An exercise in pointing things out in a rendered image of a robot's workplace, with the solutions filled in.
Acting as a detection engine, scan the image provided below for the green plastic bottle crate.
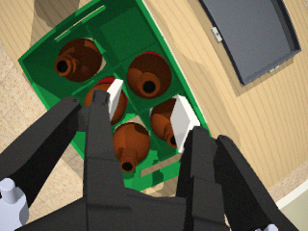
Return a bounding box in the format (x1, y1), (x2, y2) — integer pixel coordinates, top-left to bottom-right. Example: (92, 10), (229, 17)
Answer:
(18, 0), (212, 192)

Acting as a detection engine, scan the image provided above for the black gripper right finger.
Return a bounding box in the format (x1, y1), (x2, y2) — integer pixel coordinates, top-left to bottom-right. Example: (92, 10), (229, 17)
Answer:
(170, 95), (299, 231)

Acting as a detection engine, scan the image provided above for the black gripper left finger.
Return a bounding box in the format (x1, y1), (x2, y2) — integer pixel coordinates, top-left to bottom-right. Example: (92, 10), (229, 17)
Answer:
(0, 79), (138, 231)

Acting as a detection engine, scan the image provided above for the dark grey rectangular tray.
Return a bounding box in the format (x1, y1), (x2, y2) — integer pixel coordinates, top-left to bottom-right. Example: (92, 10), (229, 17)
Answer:
(198, 0), (301, 86)

